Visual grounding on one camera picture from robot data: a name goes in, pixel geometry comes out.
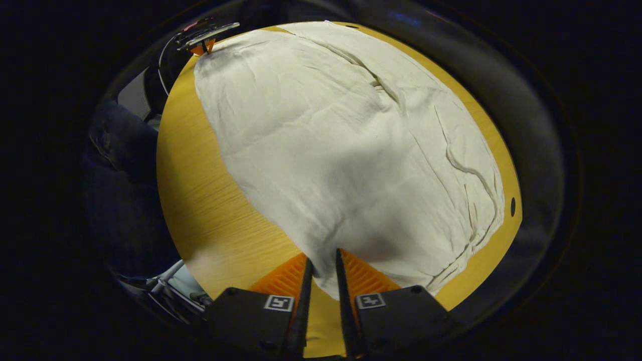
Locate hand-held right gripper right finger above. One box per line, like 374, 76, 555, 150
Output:
335, 248, 452, 359

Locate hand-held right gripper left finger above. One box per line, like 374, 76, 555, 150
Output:
203, 252, 314, 359

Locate white jeans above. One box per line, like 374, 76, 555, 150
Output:
193, 20, 506, 301

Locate grey panel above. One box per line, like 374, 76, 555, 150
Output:
117, 68, 152, 122

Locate person's dark trousers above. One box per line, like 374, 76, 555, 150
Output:
83, 100, 182, 281

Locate black cable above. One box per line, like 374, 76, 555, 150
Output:
158, 36, 174, 97

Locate white metal frame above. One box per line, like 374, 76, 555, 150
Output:
145, 260, 214, 314

